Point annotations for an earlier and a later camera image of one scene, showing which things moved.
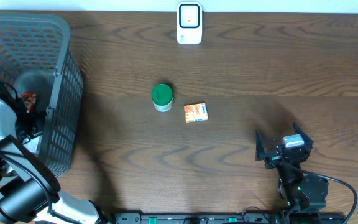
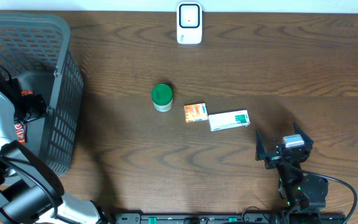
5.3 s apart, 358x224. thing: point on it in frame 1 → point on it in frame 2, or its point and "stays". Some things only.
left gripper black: x=30 y=121 → x=38 y=106
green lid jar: x=162 y=96 stays
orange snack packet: x=196 y=112 stays
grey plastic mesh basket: x=33 y=52 stays
